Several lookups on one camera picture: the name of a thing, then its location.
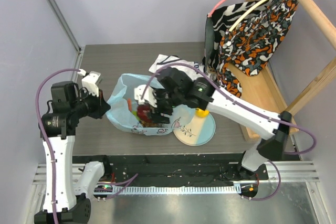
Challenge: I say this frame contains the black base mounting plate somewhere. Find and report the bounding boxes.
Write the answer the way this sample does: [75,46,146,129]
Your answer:
[72,154,269,187]

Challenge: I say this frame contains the zebra print garment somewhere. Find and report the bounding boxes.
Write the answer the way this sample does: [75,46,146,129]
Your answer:
[202,1,257,72]

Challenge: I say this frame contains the wooden clothes rack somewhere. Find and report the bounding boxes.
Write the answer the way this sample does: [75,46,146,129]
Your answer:
[238,0,335,145]

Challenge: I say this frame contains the cream hanger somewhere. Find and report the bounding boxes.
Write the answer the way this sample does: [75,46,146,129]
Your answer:
[228,0,268,31]

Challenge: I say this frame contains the orange watermelon slice fake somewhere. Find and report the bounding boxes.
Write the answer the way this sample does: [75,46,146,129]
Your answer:
[127,99,132,112]

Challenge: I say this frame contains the light blue plastic bag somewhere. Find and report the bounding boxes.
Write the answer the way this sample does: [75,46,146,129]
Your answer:
[106,73,195,136]

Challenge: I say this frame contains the red fake apple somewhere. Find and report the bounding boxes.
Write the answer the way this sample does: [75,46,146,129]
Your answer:
[137,104,155,122]

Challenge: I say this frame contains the green fake fruit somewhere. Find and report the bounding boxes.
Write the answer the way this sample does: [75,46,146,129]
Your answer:
[132,111,138,118]

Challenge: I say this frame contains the white slotted cable duct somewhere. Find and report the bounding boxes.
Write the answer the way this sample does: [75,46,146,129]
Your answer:
[90,185,242,195]

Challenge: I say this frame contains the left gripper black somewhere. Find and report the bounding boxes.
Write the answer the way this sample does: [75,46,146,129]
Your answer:
[70,87,111,119]

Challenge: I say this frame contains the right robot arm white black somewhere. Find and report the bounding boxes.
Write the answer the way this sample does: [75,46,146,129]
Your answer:
[154,67,292,179]

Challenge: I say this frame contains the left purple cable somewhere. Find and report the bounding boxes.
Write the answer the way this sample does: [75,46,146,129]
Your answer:
[35,68,87,224]

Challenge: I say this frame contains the yellow fake pear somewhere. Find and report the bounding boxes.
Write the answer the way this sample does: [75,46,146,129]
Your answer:
[195,108,209,118]

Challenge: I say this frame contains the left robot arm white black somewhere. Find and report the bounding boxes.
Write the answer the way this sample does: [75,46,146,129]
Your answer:
[34,81,112,223]

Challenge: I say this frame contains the aluminium frame post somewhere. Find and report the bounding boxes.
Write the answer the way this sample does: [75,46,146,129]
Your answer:
[46,0,81,54]

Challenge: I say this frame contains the cream and blue plate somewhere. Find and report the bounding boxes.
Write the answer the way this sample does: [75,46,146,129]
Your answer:
[173,114,216,146]

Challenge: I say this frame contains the white jersey with navy trim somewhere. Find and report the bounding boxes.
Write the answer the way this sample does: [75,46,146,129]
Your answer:
[149,54,204,80]

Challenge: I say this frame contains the orange camouflage print garment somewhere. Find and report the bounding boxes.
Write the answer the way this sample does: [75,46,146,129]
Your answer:
[215,0,298,98]

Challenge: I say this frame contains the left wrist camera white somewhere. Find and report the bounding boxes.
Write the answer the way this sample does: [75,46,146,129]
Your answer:
[81,71,102,97]

